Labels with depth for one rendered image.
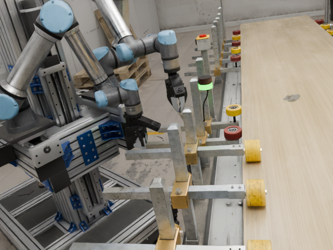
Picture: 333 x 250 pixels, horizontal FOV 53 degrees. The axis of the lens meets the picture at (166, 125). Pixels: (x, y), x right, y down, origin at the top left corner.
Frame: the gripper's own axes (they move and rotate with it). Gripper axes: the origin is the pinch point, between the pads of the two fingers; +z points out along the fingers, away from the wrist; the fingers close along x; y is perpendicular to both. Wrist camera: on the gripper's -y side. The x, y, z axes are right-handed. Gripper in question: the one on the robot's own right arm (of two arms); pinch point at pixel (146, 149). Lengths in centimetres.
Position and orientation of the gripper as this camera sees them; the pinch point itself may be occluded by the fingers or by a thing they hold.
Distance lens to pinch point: 162.9
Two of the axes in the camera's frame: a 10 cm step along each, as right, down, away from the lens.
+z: 1.5, 9.0, 4.1
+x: -1.9, 4.4, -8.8
